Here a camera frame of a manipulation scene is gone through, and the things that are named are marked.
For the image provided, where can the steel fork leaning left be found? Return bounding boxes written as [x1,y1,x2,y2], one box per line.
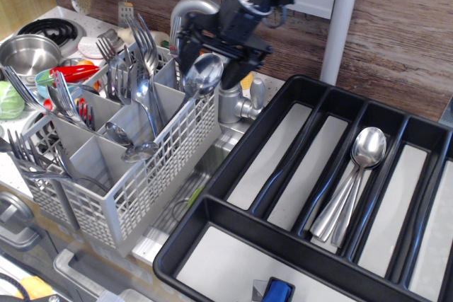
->
[1,66,101,136]

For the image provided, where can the black cutlery tray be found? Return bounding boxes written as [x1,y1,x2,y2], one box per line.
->
[153,76,452,301]

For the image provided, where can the black stove burner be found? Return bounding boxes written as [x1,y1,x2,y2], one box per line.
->
[17,18,82,47]

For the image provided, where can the pink toy plate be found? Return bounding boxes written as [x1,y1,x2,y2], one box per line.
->
[77,37,103,59]

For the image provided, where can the green toy cabbage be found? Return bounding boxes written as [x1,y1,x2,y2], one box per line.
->
[1,81,25,120]

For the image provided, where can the yellow toy corn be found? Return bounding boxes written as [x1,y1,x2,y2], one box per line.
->
[240,71,253,90]

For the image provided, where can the steel pot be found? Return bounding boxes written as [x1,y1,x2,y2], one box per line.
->
[1,34,62,81]

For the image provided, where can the stacked steel spoons in tray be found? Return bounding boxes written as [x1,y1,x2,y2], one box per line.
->
[310,127,386,248]

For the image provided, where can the grey toy faucet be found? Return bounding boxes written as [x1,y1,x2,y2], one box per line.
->
[170,0,266,124]

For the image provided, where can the big steel spoon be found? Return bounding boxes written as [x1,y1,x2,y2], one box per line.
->
[178,53,224,110]

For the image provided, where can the grey plastic cutlery basket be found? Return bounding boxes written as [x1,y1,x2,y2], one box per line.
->
[25,50,221,257]

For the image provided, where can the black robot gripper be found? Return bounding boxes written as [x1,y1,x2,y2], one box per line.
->
[178,0,273,88]

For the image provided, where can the red toy utensil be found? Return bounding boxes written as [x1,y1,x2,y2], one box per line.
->
[50,65,100,83]

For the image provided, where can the blue object at bottom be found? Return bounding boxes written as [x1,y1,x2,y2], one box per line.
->
[251,277,296,302]

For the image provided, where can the tall steel fork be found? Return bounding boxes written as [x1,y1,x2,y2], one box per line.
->
[125,14,163,137]

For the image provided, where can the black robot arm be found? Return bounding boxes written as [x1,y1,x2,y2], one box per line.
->
[178,0,294,89]

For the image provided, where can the steel ladle spoon lying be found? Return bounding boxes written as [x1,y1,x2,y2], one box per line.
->
[105,122,159,163]

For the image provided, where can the white vertical pole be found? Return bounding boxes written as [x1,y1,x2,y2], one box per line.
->
[320,0,355,86]

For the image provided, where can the steel forks front left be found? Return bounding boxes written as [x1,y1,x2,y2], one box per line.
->
[0,128,110,197]

